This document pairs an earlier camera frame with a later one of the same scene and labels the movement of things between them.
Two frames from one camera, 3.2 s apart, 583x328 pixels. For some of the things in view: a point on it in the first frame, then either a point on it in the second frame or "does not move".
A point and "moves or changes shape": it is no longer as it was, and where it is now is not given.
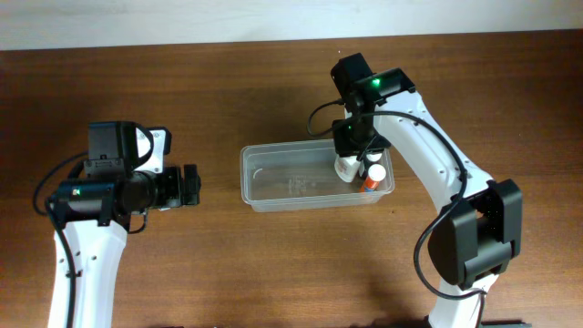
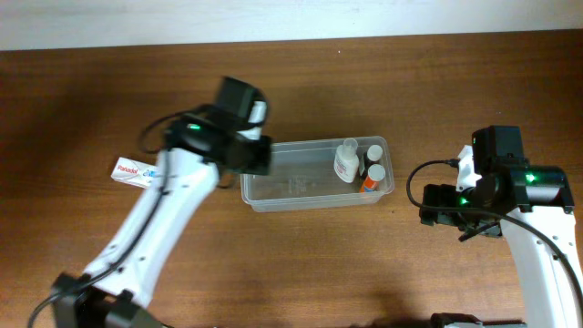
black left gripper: [189, 184] to [253, 156]
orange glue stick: [376, 173] moves or changes shape
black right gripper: [353, 142] to [437, 205]
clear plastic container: [302, 174] does not move
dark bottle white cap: [371, 158] does not move
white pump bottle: [347, 167] does not move
